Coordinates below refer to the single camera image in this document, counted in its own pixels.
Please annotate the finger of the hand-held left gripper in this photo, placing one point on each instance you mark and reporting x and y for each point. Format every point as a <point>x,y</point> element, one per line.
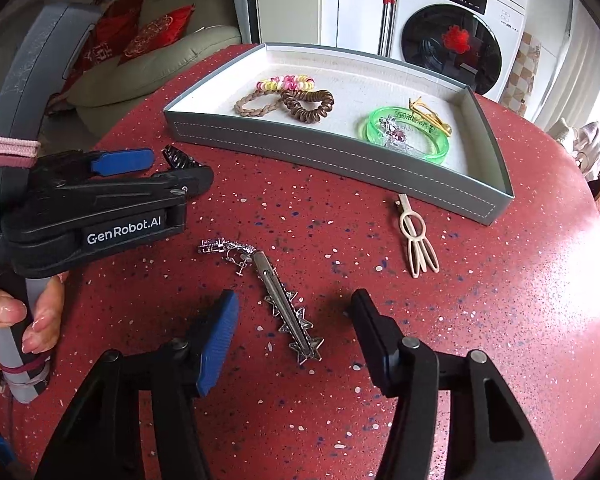
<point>125,161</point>
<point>180,182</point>

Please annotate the grey jewelry tray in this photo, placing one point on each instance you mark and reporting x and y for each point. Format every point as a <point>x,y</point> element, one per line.
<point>330,160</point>

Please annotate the person's left hand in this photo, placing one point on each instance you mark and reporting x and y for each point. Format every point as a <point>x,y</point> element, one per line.
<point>42,327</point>

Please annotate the pink elastic band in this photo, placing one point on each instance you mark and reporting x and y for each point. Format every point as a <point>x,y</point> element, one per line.
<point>7,149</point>

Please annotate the green armchair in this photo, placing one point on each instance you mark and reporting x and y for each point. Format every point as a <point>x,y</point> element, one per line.
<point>190,50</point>

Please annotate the red embroidered cushion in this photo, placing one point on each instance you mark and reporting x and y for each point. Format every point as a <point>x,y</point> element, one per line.
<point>157,32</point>

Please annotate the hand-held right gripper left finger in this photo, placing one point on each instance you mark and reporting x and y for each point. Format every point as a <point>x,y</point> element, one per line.
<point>220,342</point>

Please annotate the beige hair clip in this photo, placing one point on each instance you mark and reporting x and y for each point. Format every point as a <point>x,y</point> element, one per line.
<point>420,245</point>

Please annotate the silver crystal brooch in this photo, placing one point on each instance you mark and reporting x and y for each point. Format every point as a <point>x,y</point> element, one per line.
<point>396,132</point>

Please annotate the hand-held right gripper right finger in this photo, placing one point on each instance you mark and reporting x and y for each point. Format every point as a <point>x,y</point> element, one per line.
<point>375,337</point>

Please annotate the black claw hair clip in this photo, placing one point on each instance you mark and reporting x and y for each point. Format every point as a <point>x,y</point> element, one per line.
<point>177,157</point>

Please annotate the silver star hair clip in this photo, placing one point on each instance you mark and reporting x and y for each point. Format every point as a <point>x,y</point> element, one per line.
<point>275,290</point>

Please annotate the white curtain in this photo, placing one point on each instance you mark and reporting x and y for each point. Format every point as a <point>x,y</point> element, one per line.
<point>575,60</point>

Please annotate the gold hair clip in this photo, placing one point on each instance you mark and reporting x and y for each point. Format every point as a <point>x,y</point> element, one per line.
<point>432,116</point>

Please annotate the white washing machine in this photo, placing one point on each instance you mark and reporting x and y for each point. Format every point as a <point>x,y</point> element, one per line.
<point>460,20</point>

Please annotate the checkered panel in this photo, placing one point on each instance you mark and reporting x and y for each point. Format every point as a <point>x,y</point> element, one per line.
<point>522,75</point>

